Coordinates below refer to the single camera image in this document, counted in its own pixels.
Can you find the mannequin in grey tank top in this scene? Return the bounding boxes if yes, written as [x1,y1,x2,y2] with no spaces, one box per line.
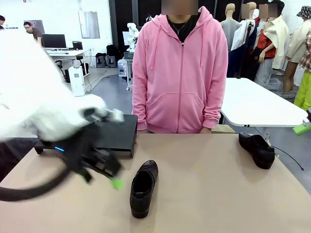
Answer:
[220,2,242,51]

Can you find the black mat beside table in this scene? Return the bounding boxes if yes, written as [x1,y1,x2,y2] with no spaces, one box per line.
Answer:
[0,139,37,183]

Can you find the grey basket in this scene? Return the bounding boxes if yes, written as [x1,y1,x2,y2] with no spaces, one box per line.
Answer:
[264,77,282,90]

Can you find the black leather loafer shoe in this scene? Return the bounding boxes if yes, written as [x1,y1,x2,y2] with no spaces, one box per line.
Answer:
[239,132,276,170]
[130,159,159,218]

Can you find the white office desk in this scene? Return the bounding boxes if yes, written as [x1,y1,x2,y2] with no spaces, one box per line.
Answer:
[46,49,89,61]

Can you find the person in brown shirt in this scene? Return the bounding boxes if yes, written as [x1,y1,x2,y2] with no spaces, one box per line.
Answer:
[23,21,42,47]

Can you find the grey board with red circle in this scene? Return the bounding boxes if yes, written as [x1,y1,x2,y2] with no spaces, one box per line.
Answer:
[30,20,46,34]

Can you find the thin black cable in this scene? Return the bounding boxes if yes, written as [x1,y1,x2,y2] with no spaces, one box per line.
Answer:
[273,146,304,171]

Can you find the black shoe stand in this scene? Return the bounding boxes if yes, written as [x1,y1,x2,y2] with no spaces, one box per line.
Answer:
[34,139,53,155]
[93,114,138,159]

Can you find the mannequin in cream jacket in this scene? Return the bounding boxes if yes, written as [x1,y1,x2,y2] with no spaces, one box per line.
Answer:
[254,0,290,85]

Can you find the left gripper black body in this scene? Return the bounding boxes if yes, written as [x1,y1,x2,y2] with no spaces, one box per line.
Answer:
[52,135,122,178]

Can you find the neon yellow pants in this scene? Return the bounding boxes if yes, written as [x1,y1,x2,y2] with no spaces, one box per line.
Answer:
[294,71,311,111]

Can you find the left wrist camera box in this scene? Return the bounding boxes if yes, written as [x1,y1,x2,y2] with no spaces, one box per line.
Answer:
[106,109,125,123]

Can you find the black computer monitor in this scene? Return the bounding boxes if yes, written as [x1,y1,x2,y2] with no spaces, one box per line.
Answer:
[41,34,67,49]

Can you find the white air purifier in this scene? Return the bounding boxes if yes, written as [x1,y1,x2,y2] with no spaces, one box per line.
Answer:
[69,66,86,97]

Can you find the grey wall panel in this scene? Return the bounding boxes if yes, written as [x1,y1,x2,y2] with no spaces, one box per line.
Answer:
[78,11,100,39]

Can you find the brown cardboard box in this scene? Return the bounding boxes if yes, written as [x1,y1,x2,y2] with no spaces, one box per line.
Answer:
[211,124,236,134]

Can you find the equipment cart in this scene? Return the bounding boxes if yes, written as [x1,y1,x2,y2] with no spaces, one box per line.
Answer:
[118,52,134,91]

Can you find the mannequin with bucket hat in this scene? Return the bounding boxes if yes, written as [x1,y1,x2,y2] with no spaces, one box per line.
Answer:
[283,6,311,99]

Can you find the white table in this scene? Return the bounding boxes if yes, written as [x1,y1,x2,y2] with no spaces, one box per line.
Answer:
[220,77,308,128]

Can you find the mannequin in white navy jacket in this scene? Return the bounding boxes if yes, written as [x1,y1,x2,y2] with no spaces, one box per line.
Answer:
[230,1,258,78]

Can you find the person in pink hoodie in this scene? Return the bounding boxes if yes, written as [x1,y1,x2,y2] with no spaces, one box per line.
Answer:
[132,6,228,134]

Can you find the silver cross necklace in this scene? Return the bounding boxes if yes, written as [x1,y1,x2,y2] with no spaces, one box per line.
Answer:
[170,17,191,35]

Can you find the person's right forearm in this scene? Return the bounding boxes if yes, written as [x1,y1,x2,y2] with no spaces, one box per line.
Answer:
[132,80,149,132]

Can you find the black bag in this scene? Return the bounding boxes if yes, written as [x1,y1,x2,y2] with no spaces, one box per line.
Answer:
[106,44,120,58]

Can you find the black office chair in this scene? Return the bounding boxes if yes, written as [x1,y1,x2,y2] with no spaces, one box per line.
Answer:
[54,59,66,83]

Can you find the person's left forearm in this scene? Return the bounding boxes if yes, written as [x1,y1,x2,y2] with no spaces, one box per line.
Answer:
[203,80,228,129]

